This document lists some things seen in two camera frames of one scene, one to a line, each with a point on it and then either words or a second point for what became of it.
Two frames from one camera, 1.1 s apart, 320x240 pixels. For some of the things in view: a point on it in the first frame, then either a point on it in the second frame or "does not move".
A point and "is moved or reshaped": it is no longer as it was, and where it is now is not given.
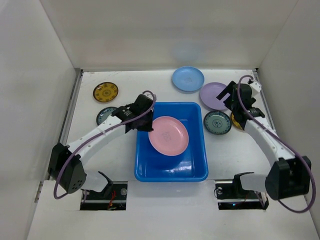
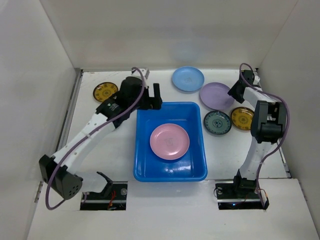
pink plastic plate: [169, 136] is moved or reshaped
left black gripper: [149, 127] → [153, 103]
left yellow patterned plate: [105, 92] does not move
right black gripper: [227, 92] → [236, 91]
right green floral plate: [217, 122] does not move
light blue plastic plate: [187, 78] does not move
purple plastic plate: [209, 93] does not move
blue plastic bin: [151, 165] does not move
